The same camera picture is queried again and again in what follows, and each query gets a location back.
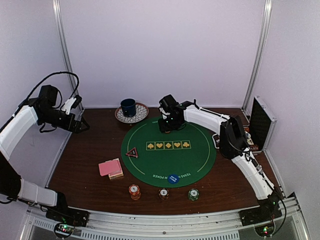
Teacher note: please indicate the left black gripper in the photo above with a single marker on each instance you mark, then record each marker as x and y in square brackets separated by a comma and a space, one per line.
[75, 128]

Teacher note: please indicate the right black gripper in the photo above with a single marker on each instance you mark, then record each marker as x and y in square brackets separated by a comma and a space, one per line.
[164, 127]

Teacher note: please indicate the triangular black red dealer button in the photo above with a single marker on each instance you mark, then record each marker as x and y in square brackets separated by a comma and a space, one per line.
[132, 153]

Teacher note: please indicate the blue small blind button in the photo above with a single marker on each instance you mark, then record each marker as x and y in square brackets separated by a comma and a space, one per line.
[173, 179]

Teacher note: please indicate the red poker chip stack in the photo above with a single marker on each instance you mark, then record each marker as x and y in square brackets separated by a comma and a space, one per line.
[134, 191]

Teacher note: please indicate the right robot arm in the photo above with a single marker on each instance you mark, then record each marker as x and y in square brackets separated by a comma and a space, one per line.
[266, 193]

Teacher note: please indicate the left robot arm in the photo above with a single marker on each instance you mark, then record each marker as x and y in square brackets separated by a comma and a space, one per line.
[40, 110]

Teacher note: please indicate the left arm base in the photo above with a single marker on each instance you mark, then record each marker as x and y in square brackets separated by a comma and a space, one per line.
[67, 222]

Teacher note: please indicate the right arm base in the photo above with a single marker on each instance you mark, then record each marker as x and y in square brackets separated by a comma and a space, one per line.
[260, 220]

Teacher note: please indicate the patterned ceramic saucer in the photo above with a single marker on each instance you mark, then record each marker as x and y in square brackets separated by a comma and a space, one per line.
[142, 112]

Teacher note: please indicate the round green poker mat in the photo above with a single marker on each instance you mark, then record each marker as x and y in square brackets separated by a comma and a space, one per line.
[188, 153]

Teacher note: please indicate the dark blue mug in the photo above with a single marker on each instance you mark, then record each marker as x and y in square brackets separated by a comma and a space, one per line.
[128, 107]

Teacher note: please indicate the pink playing card deck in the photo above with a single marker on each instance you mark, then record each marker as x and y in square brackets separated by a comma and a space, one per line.
[110, 167]

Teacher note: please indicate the brown poker chip stack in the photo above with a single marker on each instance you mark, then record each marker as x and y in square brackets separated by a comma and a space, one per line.
[163, 194]

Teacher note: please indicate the green poker chip stack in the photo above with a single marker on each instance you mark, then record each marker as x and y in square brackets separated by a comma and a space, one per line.
[193, 194]

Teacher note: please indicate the aluminium poker chip case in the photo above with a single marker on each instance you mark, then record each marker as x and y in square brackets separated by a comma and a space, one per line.
[261, 125]

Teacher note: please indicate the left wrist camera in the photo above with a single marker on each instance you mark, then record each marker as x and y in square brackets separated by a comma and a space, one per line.
[70, 104]

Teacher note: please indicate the front aluminium rail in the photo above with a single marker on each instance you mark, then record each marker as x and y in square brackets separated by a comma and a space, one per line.
[224, 225]

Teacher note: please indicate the left aluminium frame post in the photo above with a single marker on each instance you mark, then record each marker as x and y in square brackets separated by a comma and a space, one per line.
[65, 53]

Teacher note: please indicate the aluminium frame post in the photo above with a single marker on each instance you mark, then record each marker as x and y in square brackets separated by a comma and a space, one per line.
[264, 30]
[65, 53]

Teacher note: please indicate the right aluminium frame post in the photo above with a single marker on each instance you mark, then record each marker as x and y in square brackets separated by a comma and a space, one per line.
[264, 30]

